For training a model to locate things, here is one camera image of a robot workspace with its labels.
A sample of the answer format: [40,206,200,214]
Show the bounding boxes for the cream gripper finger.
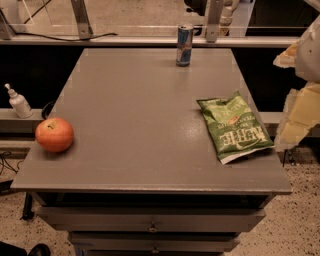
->
[274,82,320,152]
[273,42,298,68]

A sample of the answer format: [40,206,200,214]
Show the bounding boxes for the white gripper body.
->
[295,15,320,82]

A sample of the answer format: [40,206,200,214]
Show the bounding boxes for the blue silver redbull can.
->
[176,24,194,67]

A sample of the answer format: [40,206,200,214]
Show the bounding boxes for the green jalapeno chip bag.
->
[197,91,274,165]

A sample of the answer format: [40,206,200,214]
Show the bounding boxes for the red apple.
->
[35,118,74,153]

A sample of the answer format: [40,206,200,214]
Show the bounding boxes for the grey lower drawer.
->
[69,232,239,253]

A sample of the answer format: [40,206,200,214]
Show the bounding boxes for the grey drawer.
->
[37,207,265,233]
[69,232,239,253]

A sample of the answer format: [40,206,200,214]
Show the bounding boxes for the grey top drawer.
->
[37,207,265,233]

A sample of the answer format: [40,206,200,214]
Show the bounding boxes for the white pump bottle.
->
[5,83,33,119]

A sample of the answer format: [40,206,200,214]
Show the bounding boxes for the black shoe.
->
[27,243,51,256]

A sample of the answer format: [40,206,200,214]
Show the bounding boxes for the metal bracket right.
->
[206,0,223,43]

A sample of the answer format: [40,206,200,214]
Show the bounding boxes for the metal bracket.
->
[206,0,223,43]
[70,0,93,40]

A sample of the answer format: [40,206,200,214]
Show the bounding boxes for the metal bracket left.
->
[70,0,93,40]

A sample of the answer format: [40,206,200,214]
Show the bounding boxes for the black cable on ledge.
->
[9,30,118,42]

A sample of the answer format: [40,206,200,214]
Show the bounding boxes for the black floor cables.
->
[0,151,24,175]

